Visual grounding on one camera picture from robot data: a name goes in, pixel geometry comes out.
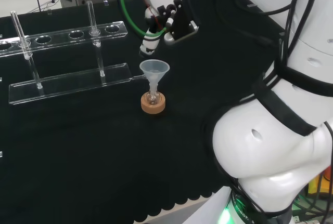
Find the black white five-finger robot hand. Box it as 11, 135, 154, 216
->
139, 0, 200, 59

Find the translucent plastic weighing funnel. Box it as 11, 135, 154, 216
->
139, 60, 171, 100

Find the clear acrylic funnel stand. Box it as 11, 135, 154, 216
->
0, 0, 134, 106

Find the small round-bottom glass flask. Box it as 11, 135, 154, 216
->
145, 90, 161, 106

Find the black bench cloth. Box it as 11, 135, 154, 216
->
0, 0, 287, 224

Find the yellow stop button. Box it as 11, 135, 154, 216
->
308, 165, 333, 200

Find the green cable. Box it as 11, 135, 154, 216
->
116, 0, 168, 38

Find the cork ring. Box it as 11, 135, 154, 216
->
140, 92, 167, 116

